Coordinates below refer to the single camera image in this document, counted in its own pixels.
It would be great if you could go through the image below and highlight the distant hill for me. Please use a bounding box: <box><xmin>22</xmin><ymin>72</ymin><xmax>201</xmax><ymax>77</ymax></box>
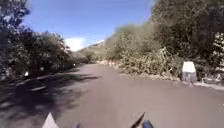
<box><xmin>73</xmin><ymin>39</ymin><xmax>111</xmax><ymax>64</ymax></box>

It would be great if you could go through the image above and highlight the grey asphalt road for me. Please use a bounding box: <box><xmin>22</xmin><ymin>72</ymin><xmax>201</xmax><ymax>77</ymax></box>
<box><xmin>0</xmin><ymin>63</ymin><xmax>224</xmax><ymax>128</ymax></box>

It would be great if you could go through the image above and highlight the robot's own part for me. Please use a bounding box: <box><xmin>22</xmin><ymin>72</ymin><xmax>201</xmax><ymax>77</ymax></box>
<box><xmin>129</xmin><ymin>111</ymin><xmax>155</xmax><ymax>128</ymax></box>
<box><xmin>41</xmin><ymin>112</ymin><xmax>60</xmax><ymax>128</ymax></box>

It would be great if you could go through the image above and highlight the row of trees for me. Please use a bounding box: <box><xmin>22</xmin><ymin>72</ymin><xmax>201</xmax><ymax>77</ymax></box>
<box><xmin>0</xmin><ymin>0</ymin><xmax>79</xmax><ymax>79</ymax></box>
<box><xmin>99</xmin><ymin>0</ymin><xmax>224</xmax><ymax>83</ymax></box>

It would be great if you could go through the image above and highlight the pale concrete kerb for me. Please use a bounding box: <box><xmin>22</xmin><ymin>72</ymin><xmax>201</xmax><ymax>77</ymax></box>
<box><xmin>193</xmin><ymin>80</ymin><xmax>224</xmax><ymax>93</ymax></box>

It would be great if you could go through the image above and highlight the white and grey marker post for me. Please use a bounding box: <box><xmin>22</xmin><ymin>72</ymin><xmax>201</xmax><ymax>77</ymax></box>
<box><xmin>181</xmin><ymin>60</ymin><xmax>198</xmax><ymax>84</ymax></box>

